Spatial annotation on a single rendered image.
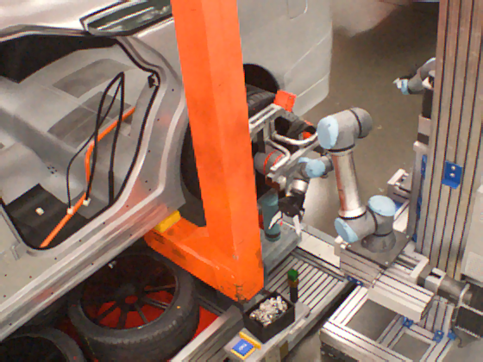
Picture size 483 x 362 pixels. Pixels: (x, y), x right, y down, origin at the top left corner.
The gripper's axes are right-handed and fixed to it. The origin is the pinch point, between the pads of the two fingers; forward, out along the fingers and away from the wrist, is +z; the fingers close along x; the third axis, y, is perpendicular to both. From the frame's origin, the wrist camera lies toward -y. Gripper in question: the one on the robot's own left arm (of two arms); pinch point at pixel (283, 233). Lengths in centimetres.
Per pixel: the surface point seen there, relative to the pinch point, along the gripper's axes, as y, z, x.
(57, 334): -36, 79, 80
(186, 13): -104, -51, -1
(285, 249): 78, 0, 40
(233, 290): 1.2, 31.3, 16.4
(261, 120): -5, -49, 26
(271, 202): 18.3, -15.5, 21.9
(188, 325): 5, 54, 37
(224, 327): 17, 50, 25
